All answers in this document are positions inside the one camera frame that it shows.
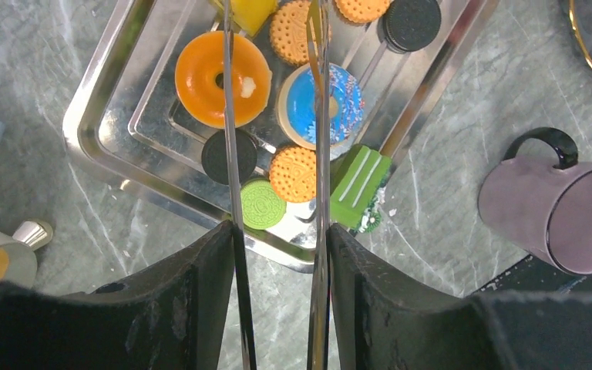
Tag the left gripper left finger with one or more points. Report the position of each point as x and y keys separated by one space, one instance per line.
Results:
x=170 y=315

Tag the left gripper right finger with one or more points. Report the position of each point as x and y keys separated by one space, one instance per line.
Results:
x=385 y=319

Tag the orange donut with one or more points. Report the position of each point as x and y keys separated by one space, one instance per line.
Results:
x=200 y=67

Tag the blue sprinkled donut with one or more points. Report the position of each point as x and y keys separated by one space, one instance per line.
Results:
x=295 y=106

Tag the yellow cake piece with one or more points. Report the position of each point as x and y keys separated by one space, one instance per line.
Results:
x=249 y=16

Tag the metal tongs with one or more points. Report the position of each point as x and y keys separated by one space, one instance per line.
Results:
x=319 y=317

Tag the green cookie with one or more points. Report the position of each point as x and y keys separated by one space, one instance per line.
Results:
x=261 y=206

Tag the green cake slice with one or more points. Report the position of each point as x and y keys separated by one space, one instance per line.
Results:
x=355 y=182

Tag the black cookie left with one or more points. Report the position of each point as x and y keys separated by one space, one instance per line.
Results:
x=214 y=157

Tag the black cookie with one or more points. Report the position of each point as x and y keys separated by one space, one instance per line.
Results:
x=411 y=25
x=214 y=157

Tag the orange biscuit front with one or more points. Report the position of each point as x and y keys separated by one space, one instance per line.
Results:
x=293 y=174

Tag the orange biscuit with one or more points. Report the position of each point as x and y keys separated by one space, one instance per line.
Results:
x=362 y=11
x=288 y=32
x=293 y=174

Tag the cream bread box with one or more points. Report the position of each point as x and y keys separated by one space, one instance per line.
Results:
x=18 y=261

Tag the purple mug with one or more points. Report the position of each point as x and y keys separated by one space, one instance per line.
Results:
x=540 y=198

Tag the black cookie right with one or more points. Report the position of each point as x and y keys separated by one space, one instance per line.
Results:
x=411 y=25

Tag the orange biscuit middle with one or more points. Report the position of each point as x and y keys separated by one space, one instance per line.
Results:
x=288 y=32

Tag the orange biscuit right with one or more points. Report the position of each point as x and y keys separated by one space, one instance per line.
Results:
x=362 y=11

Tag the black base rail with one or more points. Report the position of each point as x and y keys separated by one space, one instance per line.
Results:
x=532 y=274

